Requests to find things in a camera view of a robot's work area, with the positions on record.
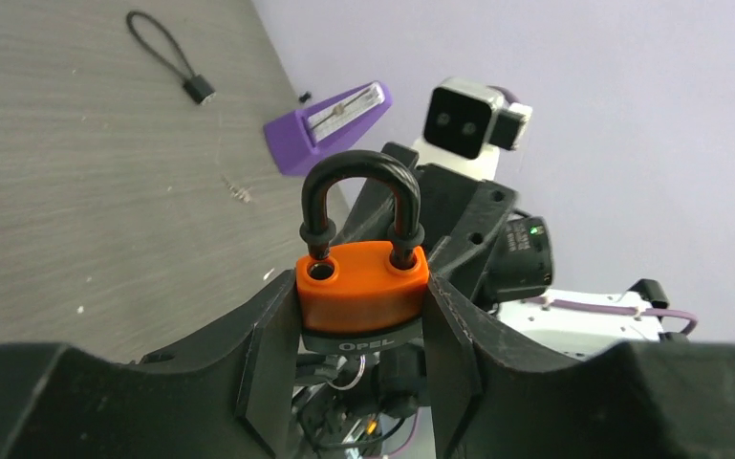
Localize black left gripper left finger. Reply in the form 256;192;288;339
0;271;299;458

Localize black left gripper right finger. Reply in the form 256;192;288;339
422;277;735;458

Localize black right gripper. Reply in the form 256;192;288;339
335;142;519;298

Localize orange black padlock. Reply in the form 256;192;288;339
295;150;430;356

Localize black cable padlock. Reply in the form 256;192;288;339
125;10;218;106

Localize black headed keys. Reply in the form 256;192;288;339
292;340;431;431

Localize small silver keys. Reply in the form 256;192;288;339
220;175;252;204

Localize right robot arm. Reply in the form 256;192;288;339
382;140;700;360

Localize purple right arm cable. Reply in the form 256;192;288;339
531;297;701;337

